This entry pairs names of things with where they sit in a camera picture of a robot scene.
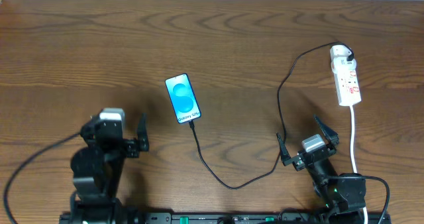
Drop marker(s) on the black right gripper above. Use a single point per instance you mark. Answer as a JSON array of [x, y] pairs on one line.
[[311, 154]]

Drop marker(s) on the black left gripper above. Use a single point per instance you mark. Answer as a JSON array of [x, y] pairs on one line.
[[129, 144]]

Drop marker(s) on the blue Galaxy smartphone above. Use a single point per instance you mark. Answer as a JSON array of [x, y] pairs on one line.
[[183, 99]]

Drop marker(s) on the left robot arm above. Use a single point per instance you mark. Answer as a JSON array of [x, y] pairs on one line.
[[98, 167]]

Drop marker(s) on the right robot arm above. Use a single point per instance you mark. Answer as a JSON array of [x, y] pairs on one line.
[[342, 194]]

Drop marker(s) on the white charger plug adapter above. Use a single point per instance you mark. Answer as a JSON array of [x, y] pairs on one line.
[[341, 51]]

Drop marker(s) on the white power strip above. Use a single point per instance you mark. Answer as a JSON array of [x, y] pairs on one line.
[[346, 81]]

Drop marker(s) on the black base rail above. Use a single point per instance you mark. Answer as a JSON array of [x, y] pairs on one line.
[[187, 218]]

